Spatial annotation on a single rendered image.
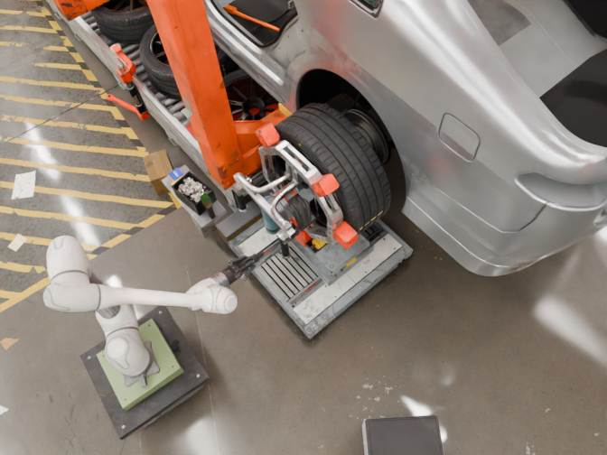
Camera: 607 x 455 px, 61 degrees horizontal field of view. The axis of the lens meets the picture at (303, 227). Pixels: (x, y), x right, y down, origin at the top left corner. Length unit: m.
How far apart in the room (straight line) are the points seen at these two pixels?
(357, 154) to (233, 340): 1.41
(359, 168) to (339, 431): 1.43
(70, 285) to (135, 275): 1.34
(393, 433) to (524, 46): 2.06
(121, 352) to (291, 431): 1.00
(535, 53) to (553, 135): 1.36
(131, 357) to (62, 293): 0.62
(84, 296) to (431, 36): 1.55
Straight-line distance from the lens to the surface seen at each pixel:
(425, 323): 3.14
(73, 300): 2.11
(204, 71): 2.33
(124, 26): 4.23
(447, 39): 1.86
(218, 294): 2.18
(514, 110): 1.78
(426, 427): 2.65
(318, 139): 2.25
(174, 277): 3.34
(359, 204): 2.29
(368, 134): 2.58
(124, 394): 2.81
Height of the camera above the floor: 2.92
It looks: 60 degrees down
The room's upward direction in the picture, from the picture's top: 6 degrees counter-clockwise
